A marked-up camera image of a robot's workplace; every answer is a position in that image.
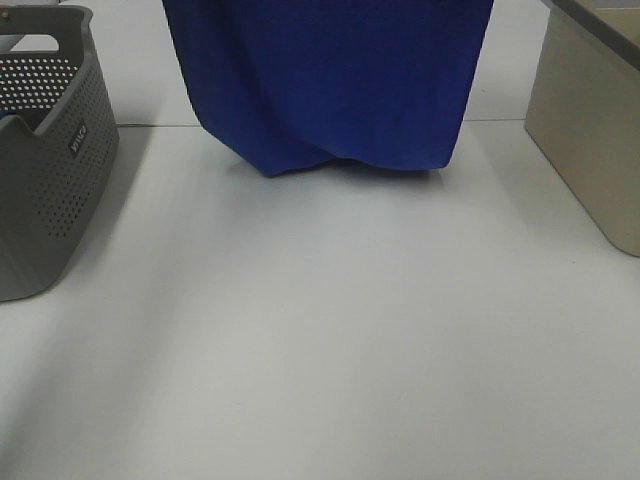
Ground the blue towel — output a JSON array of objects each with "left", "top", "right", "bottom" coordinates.
[{"left": 164, "top": 0, "right": 493, "bottom": 177}]

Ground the grey perforated laundry basket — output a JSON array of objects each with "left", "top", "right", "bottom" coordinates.
[{"left": 1, "top": 5, "right": 119, "bottom": 301}]

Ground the beige storage bin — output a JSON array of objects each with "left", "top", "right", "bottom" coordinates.
[{"left": 525, "top": 1, "right": 639, "bottom": 256}]

